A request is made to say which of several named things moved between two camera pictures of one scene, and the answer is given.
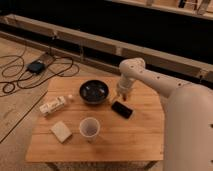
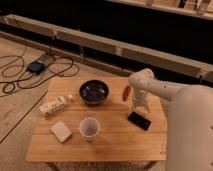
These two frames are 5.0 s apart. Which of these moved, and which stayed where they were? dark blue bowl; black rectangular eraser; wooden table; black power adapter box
Moved: black rectangular eraser
Stayed: dark blue bowl; wooden table; black power adapter box
